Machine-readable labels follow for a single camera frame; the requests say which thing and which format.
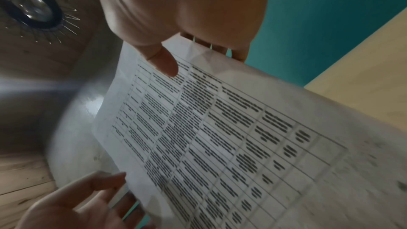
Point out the light wooden panel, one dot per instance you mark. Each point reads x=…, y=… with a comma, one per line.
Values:
x=365, y=77

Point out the person's right hand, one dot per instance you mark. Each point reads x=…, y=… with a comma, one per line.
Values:
x=178, y=4

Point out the white printed paper sheet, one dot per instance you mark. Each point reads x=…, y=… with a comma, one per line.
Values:
x=241, y=147

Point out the round sunburst wall mirror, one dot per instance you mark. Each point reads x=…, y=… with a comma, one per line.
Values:
x=31, y=6

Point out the person's left hand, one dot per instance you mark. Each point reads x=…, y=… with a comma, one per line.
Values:
x=70, y=210

